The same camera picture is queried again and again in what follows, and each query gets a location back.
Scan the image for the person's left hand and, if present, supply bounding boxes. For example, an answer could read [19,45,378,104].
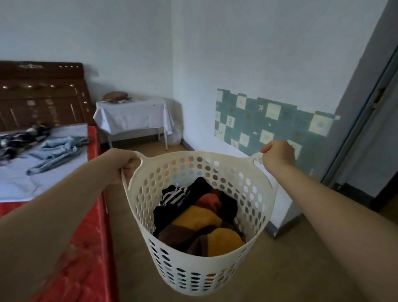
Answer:
[109,148,141,185]

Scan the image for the person's right hand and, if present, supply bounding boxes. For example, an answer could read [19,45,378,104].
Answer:
[260,140,296,173]

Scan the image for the white perforated laundry basket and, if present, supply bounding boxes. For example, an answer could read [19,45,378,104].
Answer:
[121,151,278,296]

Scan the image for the person's right forearm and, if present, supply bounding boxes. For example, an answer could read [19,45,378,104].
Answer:
[270,164,398,302]

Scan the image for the person's left forearm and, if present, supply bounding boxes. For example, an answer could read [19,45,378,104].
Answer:
[0,149,122,302]

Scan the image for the small table with white cloth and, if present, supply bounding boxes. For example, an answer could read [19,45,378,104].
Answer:
[93,97,175,151]

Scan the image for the black and white striped garment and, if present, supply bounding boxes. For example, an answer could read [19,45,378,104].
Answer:
[159,186,191,207]

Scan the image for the white plastic bag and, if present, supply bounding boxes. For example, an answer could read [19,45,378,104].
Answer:
[168,127,183,146]

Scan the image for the brown round object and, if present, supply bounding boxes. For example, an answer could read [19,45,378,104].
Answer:
[102,91,132,103]

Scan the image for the light blue jeans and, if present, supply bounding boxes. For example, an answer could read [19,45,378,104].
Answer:
[26,136,91,176]

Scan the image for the orange red garment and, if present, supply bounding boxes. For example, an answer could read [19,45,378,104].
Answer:
[195,193,222,213]

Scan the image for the yellow and brown garment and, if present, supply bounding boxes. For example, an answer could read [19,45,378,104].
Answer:
[157,205,246,257]

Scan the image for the red mattress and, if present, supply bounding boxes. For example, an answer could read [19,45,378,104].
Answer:
[0,126,119,302]

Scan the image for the white bed sheet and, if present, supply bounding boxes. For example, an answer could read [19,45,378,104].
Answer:
[0,123,91,202]

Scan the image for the brown wooden headboard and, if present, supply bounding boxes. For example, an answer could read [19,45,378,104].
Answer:
[0,61,96,132]

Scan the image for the dark patterned garment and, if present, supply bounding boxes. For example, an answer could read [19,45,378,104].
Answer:
[0,124,51,162]

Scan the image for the teal checkered wall sticker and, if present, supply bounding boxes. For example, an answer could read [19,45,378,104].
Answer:
[214,88,340,160]

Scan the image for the grey door frame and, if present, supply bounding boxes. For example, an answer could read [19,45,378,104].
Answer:
[320,0,398,212]

